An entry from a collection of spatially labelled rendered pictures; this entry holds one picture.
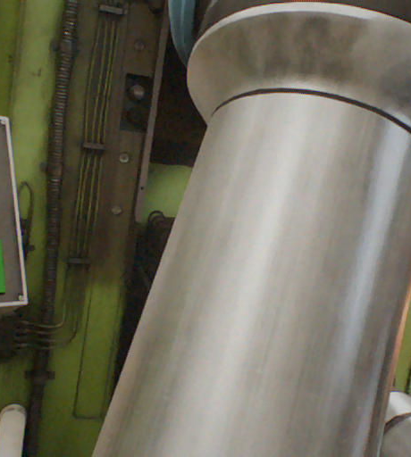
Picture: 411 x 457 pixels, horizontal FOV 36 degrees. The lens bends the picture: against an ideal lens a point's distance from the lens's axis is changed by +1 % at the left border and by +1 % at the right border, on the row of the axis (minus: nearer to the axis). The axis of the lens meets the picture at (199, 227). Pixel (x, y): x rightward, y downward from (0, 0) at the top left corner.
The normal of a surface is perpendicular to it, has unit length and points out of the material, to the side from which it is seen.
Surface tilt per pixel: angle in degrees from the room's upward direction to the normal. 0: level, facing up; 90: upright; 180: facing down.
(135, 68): 90
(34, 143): 90
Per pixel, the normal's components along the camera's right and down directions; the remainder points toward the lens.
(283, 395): 0.17, -0.27
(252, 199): -0.37, -0.41
